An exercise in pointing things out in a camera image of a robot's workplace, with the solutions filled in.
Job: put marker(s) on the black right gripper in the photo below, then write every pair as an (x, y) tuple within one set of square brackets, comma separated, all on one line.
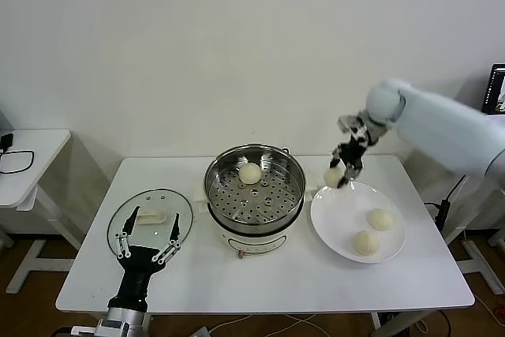
[(355, 149)]

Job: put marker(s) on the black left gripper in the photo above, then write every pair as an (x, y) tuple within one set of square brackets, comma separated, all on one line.
[(138, 266)]

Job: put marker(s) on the white steamed baozi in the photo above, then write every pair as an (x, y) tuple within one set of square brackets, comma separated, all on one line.
[(333, 178), (249, 174), (380, 219), (365, 243)]

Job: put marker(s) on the round glass pot lid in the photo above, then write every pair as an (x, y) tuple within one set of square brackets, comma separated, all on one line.
[(118, 226)]

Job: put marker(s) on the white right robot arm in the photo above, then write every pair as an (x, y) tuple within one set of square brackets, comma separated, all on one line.
[(434, 124)]

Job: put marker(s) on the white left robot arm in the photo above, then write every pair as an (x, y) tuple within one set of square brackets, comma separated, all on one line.
[(124, 321)]

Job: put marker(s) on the perforated steel steamer basket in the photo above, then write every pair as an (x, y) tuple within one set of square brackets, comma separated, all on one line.
[(276, 203)]

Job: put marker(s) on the round white plate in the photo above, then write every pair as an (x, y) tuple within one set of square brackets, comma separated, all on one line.
[(335, 226)]

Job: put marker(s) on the white electric cooking pot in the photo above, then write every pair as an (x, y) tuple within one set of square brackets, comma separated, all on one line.
[(252, 243)]

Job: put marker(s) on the black hanging power brick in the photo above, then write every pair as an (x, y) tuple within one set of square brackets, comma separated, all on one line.
[(444, 214)]

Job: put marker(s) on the white floor power strip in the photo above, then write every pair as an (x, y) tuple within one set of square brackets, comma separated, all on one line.
[(203, 332)]

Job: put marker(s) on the white side table with adapter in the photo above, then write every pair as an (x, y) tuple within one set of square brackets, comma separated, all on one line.
[(43, 147)]

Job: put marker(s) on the white main table leg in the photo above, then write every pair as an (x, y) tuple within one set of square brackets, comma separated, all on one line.
[(375, 323)]

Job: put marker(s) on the black power adapter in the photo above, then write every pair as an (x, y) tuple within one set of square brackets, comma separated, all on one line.
[(7, 141)]

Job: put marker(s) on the open dark laptop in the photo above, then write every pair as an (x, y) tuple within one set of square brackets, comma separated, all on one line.
[(496, 92)]

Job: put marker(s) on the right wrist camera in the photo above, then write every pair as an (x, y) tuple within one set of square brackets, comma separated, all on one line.
[(349, 124)]

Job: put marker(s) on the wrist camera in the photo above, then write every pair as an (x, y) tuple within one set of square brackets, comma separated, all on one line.
[(349, 124), (84, 330)]

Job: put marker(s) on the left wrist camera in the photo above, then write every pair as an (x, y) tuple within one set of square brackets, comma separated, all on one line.
[(84, 330)]

